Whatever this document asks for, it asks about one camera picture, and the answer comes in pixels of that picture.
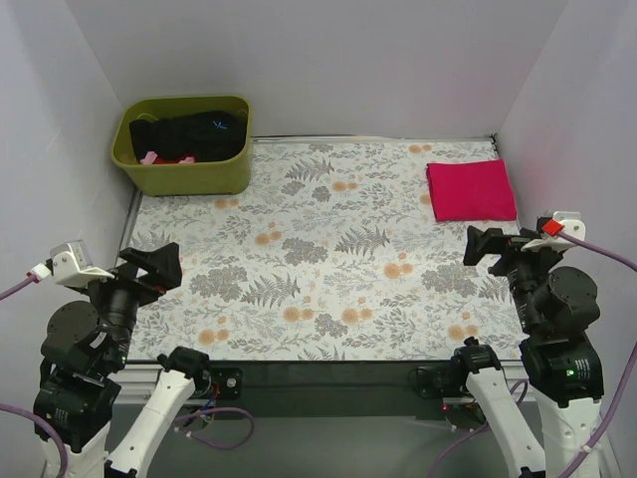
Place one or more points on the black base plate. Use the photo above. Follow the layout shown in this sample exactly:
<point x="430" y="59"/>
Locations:
<point x="224" y="383"/>
<point x="434" y="381"/>

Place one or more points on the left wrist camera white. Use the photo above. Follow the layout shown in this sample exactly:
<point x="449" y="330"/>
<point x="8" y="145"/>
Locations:
<point x="70" y="265"/>

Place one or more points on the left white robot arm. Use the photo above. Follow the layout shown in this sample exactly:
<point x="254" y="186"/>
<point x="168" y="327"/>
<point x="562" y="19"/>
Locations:
<point x="87" y="342"/>

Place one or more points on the black t shirt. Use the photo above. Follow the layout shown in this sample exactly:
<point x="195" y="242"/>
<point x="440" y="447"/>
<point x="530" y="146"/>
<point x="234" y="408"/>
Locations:
<point x="209" y="136"/>

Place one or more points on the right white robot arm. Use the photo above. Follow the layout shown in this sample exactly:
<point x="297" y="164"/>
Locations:
<point x="555" y="306"/>

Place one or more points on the folded magenta t shirt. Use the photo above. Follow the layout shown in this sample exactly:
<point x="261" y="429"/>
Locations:
<point x="471" y="191"/>

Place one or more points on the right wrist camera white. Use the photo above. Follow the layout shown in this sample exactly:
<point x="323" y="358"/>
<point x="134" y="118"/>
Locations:
<point x="558" y="231"/>

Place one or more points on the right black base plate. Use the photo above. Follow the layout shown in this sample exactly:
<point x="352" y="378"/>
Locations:
<point x="434" y="381"/>

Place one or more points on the pink garment in bin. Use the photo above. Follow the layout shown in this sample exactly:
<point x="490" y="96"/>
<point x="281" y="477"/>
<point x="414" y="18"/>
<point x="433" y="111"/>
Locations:
<point x="152" y="158"/>

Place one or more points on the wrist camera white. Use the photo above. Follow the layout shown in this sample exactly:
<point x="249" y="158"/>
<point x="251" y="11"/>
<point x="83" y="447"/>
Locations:
<point x="558" y="231"/>
<point x="70" y="265"/>

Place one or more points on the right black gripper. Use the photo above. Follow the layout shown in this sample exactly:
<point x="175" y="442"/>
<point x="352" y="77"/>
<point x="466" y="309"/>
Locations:
<point x="505" y="247"/>

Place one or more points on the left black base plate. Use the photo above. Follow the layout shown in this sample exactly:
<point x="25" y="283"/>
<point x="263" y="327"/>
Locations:
<point x="224" y="383"/>

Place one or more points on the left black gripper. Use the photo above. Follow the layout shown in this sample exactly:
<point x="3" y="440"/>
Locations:
<point x="137" y="278"/>

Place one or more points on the floral patterned table mat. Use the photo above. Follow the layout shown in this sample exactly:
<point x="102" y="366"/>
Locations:
<point x="332" y="252"/>

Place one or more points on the olive green plastic bin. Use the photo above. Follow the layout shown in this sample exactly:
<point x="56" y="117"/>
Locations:
<point x="229" y="176"/>

